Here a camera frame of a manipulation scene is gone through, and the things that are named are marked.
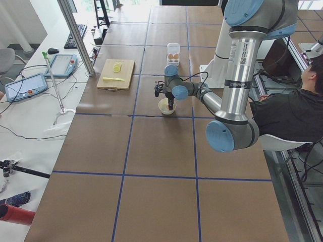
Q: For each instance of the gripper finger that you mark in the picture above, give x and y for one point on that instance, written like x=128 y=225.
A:
x=170 y=104

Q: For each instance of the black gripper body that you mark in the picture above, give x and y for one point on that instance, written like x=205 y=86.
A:
x=169 y=95

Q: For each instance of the yellow plastic knife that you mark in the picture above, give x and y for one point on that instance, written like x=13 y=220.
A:
x=112 y=79

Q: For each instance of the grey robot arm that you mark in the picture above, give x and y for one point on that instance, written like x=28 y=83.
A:
x=245 y=26

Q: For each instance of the blue teach pendant near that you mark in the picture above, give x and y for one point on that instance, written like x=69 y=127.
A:
x=25 y=88

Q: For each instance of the metal grabber stick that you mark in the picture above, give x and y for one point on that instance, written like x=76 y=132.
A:
x=63 y=110

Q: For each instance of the white round bowl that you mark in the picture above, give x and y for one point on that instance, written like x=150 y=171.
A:
x=164 y=107

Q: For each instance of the black computer mouse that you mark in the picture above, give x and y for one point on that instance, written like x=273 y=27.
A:
x=53 y=50

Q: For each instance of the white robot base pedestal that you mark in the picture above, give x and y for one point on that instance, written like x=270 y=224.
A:
x=207 y=68

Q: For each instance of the white chair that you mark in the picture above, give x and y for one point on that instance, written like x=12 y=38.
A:
x=273 y=143

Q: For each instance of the aluminium frame post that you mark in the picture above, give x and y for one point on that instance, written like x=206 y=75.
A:
x=68 y=15

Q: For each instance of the bamboo cutting board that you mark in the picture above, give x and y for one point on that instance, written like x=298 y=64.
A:
x=126 y=72

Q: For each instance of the seated person in black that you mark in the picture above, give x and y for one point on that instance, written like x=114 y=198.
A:
x=295 y=116

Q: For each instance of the blue teach pendant far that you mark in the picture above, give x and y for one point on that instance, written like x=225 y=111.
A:
x=63 y=65

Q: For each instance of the clear plastic egg box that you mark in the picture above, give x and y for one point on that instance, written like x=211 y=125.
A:
x=173 y=48

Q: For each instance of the red cylinder bottle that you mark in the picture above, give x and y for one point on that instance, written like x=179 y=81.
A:
x=16 y=215

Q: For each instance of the blue teach pendant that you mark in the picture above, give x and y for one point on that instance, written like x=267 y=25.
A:
x=25 y=88
x=63 y=65

